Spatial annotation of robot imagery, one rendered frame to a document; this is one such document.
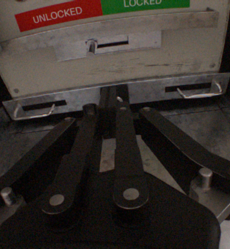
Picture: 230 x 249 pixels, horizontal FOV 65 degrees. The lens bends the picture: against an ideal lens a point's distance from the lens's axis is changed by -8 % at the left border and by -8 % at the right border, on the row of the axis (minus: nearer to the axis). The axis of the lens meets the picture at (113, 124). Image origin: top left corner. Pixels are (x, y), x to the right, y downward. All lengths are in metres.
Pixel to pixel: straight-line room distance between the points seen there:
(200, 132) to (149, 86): 0.15
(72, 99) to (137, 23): 0.22
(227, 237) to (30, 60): 0.47
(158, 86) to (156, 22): 0.15
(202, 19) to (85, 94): 0.28
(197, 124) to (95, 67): 0.25
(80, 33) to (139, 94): 0.19
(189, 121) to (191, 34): 0.18
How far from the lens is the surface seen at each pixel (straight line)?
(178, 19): 0.36
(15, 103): 0.50
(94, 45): 0.39
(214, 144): 0.42
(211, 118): 0.47
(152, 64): 0.43
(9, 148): 0.49
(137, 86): 0.43
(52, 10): 0.39
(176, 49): 0.43
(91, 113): 0.16
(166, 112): 0.47
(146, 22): 0.35
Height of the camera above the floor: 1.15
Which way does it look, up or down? 44 degrees down
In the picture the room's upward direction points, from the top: 10 degrees counter-clockwise
